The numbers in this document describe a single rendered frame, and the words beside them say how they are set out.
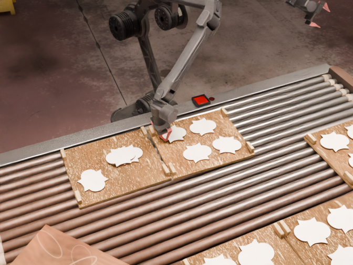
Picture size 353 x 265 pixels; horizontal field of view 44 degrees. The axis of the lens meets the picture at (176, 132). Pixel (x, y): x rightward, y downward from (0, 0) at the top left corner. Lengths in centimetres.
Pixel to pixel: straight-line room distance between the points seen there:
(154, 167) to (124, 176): 14
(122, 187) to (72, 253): 42
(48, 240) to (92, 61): 292
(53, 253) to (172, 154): 72
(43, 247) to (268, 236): 84
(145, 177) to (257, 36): 313
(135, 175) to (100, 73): 236
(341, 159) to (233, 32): 293
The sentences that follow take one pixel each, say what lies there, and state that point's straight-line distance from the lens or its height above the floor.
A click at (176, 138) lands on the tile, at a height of 95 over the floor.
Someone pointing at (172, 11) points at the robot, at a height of 119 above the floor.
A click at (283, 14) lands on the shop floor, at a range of 530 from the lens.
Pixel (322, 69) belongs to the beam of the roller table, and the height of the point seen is 92.
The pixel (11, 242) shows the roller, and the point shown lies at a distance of 184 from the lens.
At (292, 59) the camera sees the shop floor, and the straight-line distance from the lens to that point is 451.
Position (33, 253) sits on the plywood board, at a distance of 164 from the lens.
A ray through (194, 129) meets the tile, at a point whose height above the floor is 94.
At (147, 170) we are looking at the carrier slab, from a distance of 195.
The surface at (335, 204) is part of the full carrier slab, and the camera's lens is 195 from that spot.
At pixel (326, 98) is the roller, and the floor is 91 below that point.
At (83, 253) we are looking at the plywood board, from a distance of 160.
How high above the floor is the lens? 238
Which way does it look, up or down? 43 degrees down
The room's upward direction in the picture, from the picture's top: 1 degrees clockwise
